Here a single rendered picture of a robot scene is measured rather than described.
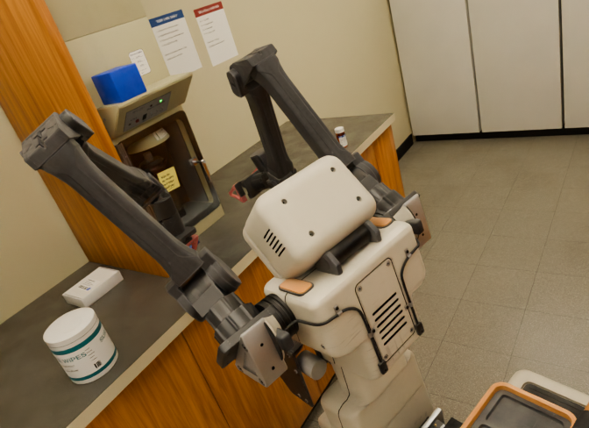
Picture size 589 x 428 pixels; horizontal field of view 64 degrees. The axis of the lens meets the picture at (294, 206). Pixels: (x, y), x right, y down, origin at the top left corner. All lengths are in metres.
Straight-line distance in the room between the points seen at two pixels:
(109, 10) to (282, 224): 1.07
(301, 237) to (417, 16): 3.57
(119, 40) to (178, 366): 1.02
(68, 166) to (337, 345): 0.53
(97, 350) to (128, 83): 0.76
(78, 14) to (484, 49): 3.20
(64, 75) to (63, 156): 0.66
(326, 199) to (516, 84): 3.44
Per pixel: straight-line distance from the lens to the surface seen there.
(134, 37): 1.70
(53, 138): 0.84
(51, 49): 1.47
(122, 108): 1.50
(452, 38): 4.19
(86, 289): 1.74
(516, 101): 4.23
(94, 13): 1.64
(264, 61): 1.11
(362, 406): 1.05
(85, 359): 1.34
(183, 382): 1.54
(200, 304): 0.86
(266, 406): 1.88
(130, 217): 0.84
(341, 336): 0.82
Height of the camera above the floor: 1.70
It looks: 26 degrees down
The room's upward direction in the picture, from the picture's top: 18 degrees counter-clockwise
